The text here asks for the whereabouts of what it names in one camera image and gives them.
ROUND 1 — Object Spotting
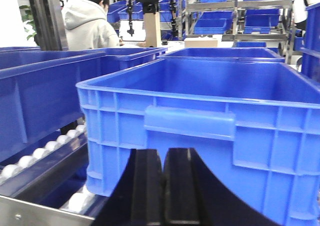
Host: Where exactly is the white roller conveyor track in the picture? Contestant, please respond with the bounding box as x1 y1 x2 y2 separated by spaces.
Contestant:
0 124 87 184

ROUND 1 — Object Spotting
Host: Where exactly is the blue bin behind front bin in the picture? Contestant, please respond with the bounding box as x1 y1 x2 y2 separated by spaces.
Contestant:
157 47 285 63

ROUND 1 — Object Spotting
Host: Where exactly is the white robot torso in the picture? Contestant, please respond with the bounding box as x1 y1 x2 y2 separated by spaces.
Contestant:
292 0 320 31

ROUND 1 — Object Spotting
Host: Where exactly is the upper left dark blue bin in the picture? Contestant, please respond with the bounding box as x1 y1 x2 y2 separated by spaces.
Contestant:
0 51 104 161

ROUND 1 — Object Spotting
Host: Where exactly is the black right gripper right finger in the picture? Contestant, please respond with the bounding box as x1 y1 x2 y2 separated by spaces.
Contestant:
163 148 276 225

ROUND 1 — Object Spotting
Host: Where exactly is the background metal shelving rack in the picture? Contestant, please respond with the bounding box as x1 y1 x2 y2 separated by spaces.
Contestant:
179 0 302 64

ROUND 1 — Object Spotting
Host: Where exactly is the dark blue bin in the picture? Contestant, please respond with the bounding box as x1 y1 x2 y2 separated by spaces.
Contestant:
84 47 168 75
0 51 104 161
301 3 320 83

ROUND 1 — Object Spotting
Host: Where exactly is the upper right dark blue bin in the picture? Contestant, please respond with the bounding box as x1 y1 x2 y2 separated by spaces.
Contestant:
301 3 320 83

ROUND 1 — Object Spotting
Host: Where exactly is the person in grey hoodie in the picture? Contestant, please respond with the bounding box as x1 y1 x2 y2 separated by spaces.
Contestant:
62 0 120 51

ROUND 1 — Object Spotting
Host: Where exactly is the stainless steel shelf front rail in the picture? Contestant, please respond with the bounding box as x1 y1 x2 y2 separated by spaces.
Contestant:
0 195 94 225

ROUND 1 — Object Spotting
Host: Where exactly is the upper middle dark blue bin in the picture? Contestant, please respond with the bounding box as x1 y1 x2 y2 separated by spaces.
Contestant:
84 47 168 75

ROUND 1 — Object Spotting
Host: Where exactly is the cardboard box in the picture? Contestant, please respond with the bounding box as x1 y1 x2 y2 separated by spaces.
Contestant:
184 37 219 48

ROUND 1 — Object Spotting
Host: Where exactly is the large light blue bin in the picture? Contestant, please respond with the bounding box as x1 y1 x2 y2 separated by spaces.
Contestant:
76 57 320 225

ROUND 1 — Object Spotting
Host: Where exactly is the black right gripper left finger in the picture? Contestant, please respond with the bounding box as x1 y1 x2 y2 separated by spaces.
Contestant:
91 149 163 225

